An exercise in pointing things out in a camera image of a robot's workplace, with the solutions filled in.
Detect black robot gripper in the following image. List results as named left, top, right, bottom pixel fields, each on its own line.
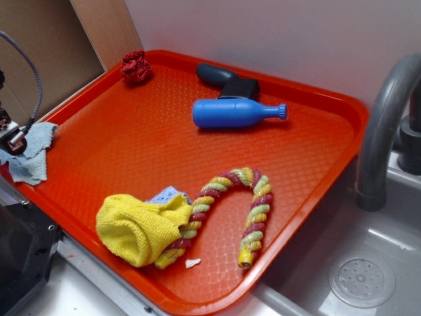
left=0, top=67, right=28, bottom=157

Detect light blue cloth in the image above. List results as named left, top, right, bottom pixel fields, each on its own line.
left=1, top=122, right=59, bottom=186

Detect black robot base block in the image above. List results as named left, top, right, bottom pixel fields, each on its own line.
left=1, top=202, right=59, bottom=315

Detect crumpled red cloth ball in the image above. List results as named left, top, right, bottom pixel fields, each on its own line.
left=120, top=49, right=153, bottom=84

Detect yellow knitted cloth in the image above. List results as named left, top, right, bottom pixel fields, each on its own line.
left=96, top=193, right=191, bottom=268

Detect small blue knitted cloth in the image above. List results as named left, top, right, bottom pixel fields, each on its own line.
left=147, top=186, right=191, bottom=208

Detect brown cardboard panel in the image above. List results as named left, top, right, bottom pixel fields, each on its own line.
left=1, top=1, right=103, bottom=125

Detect wooden board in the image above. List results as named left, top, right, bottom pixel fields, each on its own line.
left=70, top=0, right=142, bottom=70

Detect orange plastic tray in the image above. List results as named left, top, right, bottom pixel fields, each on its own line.
left=16, top=51, right=368, bottom=315

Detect blue plastic bottle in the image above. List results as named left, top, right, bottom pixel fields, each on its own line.
left=192, top=99, right=288, bottom=128

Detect small white paper scrap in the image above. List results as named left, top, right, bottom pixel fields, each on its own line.
left=185, top=258, right=201, bottom=269

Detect dark grey black brush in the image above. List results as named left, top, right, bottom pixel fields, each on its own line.
left=195, top=63, right=260, bottom=101

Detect grey sink basin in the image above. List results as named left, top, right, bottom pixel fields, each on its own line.
left=253, top=153, right=420, bottom=315

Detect round sink drain cover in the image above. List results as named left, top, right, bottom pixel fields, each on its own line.
left=328, top=251, right=396, bottom=309

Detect grey curved faucet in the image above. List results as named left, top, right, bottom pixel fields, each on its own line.
left=355, top=53, right=420, bottom=211

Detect grey braided cable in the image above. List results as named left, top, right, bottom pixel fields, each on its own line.
left=0, top=30, right=43, bottom=136

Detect multicolour twisted rope toy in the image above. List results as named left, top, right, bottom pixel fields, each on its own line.
left=155, top=167, right=273, bottom=270

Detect dark grey faucet handle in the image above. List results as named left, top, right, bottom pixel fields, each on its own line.
left=397, top=82, right=420, bottom=175

